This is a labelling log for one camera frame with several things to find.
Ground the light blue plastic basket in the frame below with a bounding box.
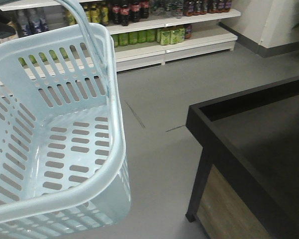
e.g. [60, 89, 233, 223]
[0, 0, 131, 239]

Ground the white supermarket shelf unit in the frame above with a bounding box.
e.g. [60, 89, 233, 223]
[0, 0, 241, 83]

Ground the black wooden display table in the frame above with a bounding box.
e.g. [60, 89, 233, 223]
[186, 76, 299, 239]

